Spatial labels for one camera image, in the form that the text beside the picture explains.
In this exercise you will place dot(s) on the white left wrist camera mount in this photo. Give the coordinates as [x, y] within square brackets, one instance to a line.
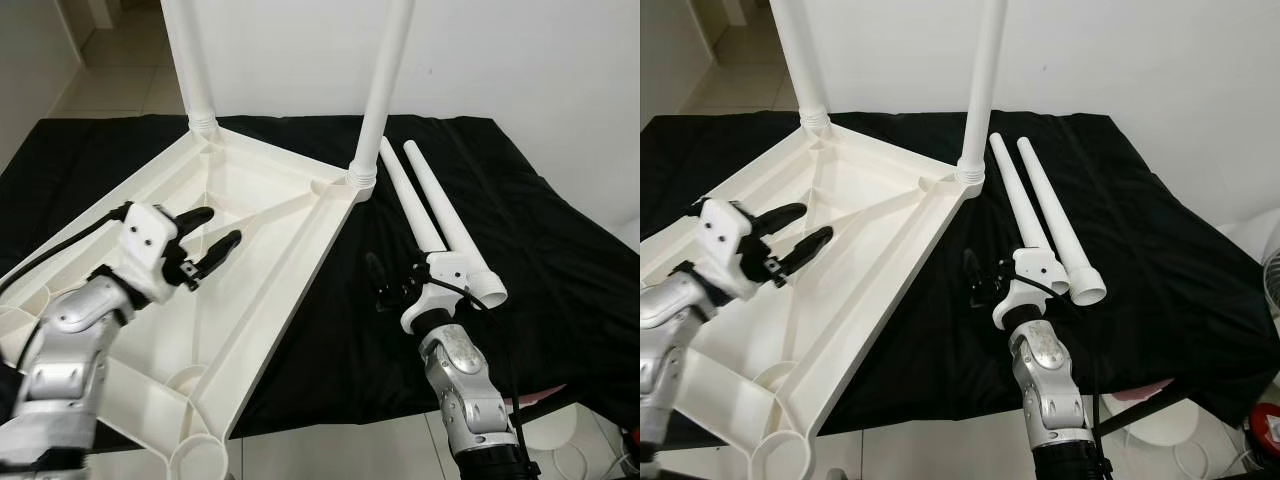
[725, 235]
[148, 240]

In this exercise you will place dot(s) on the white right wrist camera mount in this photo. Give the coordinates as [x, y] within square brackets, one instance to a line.
[1030, 265]
[445, 272]

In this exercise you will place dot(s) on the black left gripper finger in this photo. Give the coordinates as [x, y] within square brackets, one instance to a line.
[197, 218]
[785, 215]
[220, 250]
[808, 245]

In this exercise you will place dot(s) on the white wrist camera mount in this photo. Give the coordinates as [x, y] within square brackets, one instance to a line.
[1030, 265]
[148, 240]
[445, 272]
[725, 235]

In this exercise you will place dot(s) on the pink seat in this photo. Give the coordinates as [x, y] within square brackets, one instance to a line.
[545, 395]
[1140, 390]

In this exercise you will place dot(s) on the black table cloth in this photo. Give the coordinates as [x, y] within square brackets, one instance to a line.
[560, 250]
[1180, 280]

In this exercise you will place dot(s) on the white round floor base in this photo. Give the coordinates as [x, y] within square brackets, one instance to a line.
[560, 440]
[1160, 425]

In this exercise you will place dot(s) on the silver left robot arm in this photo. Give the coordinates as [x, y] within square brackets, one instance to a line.
[65, 370]
[665, 340]

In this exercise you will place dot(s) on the white plastic table top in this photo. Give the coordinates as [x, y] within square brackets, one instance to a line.
[870, 200]
[260, 200]

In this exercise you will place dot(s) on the white fan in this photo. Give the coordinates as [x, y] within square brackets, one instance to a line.
[1272, 275]

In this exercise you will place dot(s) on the black metal table leg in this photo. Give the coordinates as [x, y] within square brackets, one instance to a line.
[545, 410]
[1140, 410]

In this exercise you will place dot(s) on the red round object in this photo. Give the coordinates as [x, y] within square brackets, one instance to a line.
[633, 442]
[1265, 430]

